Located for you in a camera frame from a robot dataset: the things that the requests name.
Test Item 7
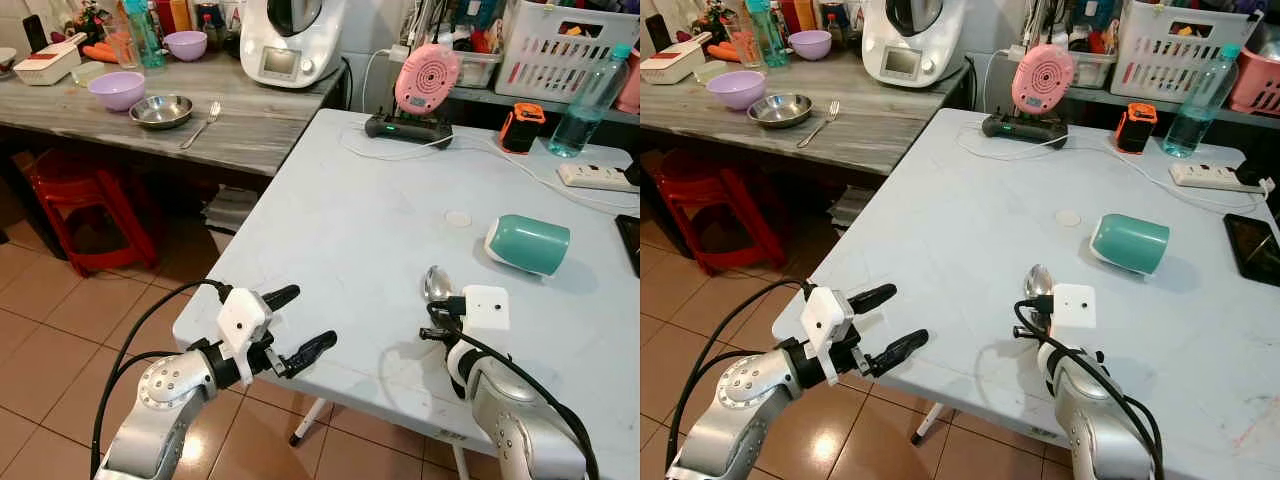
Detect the steel spoon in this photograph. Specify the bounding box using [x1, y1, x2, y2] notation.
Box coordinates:
[1023, 263, 1057, 307]
[421, 264, 457, 307]

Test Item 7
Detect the stack of white trays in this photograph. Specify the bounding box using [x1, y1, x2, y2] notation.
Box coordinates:
[203, 184, 263, 238]
[829, 184, 883, 233]

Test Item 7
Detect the white folding table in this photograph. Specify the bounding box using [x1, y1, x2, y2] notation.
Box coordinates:
[771, 107, 1280, 480]
[171, 107, 641, 480]

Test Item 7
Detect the grey wooden counter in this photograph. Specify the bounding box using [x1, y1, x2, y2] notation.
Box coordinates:
[640, 48, 973, 181]
[0, 48, 349, 183]

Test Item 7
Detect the steel fork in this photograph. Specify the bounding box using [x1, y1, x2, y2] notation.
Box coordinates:
[796, 98, 842, 150]
[179, 99, 224, 152]

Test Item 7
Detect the red plastic stool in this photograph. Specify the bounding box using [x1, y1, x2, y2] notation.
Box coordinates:
[18, 148, 163, 278]
[648, 148, 793, 278]

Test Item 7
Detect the black charger base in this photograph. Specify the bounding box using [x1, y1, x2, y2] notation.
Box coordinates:
[363, 111, 455, 152]
[981, 111, 1070, 150]

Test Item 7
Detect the steel bowl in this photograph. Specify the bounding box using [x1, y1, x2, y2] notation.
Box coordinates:
[746, 92, 815, 131]
[128, 93, 196, 132]

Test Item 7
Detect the white kitchen food processor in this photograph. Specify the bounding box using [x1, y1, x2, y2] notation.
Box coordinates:
[861, 0, 970, 90]
[239, 0, 349, 92]

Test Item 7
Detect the teal cup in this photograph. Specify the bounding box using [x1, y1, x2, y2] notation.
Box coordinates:
[1089, 212, 1172, 278]
[484, 213, 572, 279]

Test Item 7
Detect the black phone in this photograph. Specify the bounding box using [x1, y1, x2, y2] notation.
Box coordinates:
[614, 213, 641, 279]
[1221, 211, 1280, 289]

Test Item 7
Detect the large purple bowl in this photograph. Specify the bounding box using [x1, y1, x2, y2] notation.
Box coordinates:
[86, 70, 148, 113]
[705, 69, 769, 112]

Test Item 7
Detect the small purple bowl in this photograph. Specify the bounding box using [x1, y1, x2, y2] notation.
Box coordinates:
[162, 29, 210, 63]
[788, 29, 834, 62]

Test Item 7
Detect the pink round fan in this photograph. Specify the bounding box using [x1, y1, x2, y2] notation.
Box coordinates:
[1011, 42, 1078, 117]
[393, 42, 463, 117]

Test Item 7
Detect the green plastic bottle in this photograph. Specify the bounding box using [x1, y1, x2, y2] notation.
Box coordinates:
[121, 0, 168, 72]
[744, 0, 792, 70]

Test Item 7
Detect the orange and black device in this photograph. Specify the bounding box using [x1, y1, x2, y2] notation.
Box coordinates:
[1115, 101, 1160, 156]
[498, 101, 548, 156]

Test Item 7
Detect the clear plastic container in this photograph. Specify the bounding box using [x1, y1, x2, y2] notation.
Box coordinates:
[1069, 49, 1117, 90]
[454, 49, 502, 90]

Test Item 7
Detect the white power strip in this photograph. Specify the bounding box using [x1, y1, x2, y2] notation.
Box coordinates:
[1168, 161, 1277, 195]
[555, 162, 641, 194]

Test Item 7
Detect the white and red slicer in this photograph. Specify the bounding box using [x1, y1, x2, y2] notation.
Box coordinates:
[12, 31, 90, 87]
[640, 31, 714, 86]

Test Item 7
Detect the pink plastic basket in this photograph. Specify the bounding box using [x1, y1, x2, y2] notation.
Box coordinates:
[614, 48, 641, 117]
[1227, 44, 1280, 117]

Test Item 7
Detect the clear plastic water bottle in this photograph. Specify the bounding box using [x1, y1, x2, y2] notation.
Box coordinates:
[546, 42, 634, 160]
[1161, 42, 1243, 160]

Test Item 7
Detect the white plastic laundry basket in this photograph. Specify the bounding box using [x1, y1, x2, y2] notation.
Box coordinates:
[493, 0, 641, 104]
[1109, 0, 1264, 104]

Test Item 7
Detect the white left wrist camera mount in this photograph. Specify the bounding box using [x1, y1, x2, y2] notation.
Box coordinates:
[216, 287, 274, 360]
[799, 286, 857, 360]

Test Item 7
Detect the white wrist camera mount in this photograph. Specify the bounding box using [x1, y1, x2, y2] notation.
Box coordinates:
[461, 284, 512, 332]
[216, 287, 274, 360]
[1049, 283, 1098, 332]
[799, 286, 857, 360]

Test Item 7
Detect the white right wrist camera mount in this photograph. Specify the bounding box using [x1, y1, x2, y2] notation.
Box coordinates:
[1049, 283, 1098, 332]
[461, 284, 512, 332]

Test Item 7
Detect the thin white cable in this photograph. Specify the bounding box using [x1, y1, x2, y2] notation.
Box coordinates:
[954, 122, 1277, 201]
[338, 122, 641, 213]

